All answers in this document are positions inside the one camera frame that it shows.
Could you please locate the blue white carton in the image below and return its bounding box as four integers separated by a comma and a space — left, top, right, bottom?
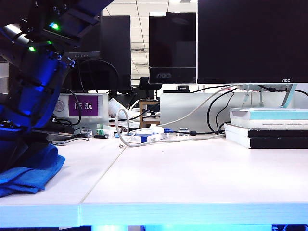
121, 132, 170, 144

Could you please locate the small glossy AOC monitor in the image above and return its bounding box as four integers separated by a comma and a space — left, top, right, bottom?
148, 12, 197, 85

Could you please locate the small wooden shelf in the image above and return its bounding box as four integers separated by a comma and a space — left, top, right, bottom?
139, 101, 161, 129

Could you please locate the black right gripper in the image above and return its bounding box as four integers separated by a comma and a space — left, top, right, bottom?
0, 117, 52, 174

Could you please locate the white looped cable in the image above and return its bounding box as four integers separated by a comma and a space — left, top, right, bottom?
115, 108, 227, 148

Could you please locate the black spine white book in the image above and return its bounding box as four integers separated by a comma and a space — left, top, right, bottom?
224, 123, 308, 139
225, 133, 308, 149

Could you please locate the black widescreen desk monitor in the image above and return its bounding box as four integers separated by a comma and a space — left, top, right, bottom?
64, 14, 102, 60

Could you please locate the white frosted sign panel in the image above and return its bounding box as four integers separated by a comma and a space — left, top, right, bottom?
54, 93, 109, 132

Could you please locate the blue microfibre rag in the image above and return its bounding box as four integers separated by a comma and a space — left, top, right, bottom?
0, 143, 66, 198

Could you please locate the teal spine book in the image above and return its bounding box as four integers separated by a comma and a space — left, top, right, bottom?
229, 107, 308, 121

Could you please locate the white book with print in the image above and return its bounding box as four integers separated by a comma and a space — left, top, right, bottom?
231, 119, 308, 130

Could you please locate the purple name sign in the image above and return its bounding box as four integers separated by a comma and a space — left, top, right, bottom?
69, 95, 100, 117

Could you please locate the grey desk partition panel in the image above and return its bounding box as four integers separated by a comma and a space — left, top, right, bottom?
160, 92, 308, 134

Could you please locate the matte black background monitor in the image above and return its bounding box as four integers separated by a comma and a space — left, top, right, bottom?
62, 15, 132, 93

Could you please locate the black cable with ferrite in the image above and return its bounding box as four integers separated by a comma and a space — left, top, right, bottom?
178, 129, 226, 136

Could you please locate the black looped cable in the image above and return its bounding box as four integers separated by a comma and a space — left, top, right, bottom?
51, 88, 83, 129

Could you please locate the black monitor stand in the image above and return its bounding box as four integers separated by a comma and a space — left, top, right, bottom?
47, 131, 82, 142

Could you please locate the thin black monitor cable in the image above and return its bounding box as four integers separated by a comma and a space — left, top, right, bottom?
189, 84, 236, 93

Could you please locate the white monitor cable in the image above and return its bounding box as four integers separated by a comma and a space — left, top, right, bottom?
159, 84, 240, 128

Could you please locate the black arched cable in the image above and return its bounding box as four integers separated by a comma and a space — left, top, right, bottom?
72, 59, 121, 94

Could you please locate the large silver-edged AOC monitor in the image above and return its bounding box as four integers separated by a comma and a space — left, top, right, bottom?
197, 0, 308, 85

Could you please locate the silver teal monitor stand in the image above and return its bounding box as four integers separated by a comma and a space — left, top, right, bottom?
237, 83, 308, 109

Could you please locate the thin black mouse cable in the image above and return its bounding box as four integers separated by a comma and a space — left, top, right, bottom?
51, 134, 90, 144

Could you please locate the green white small box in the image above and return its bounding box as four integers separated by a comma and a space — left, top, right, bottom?
96, 128, 116, 139

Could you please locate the white printed bag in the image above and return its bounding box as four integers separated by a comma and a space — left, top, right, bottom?
108, 98, 130, 118

